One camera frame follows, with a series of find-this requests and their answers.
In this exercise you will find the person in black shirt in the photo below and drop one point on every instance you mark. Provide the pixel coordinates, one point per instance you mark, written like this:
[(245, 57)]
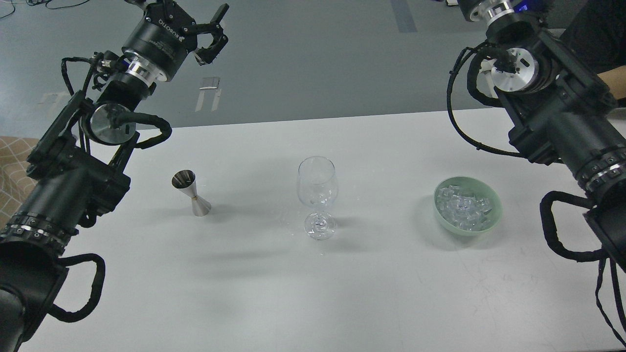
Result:
[(597, 35)]

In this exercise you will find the green bowl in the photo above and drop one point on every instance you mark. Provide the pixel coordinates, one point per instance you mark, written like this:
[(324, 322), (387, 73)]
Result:
[(480, 188)]

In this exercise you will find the steel double jigger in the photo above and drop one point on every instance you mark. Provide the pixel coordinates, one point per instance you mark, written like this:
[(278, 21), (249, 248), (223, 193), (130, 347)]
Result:
[(185, 181)]

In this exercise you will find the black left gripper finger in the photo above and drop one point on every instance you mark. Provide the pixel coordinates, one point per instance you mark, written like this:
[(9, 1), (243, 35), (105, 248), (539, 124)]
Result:
[(206, 55)]

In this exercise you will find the clear wine glass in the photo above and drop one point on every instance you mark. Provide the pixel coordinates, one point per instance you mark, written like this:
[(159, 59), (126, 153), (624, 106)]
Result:
[(317, 188)]

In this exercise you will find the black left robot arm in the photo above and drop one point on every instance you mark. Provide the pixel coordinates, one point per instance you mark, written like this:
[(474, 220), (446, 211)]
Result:
[(79, 164)]

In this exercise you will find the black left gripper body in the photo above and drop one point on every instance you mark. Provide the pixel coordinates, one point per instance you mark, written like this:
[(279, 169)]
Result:
[(161, 41)]

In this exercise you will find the beige checked chair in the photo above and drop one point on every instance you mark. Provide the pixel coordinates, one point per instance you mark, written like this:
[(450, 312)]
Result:
[(14, 182)]

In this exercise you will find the pile of ice cubes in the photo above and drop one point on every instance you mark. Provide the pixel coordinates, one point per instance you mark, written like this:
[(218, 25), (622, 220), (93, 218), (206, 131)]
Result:
[(464, 208)]

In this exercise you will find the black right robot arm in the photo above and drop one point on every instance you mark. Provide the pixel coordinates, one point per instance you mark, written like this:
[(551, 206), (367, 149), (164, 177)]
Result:
[(559, 108)]

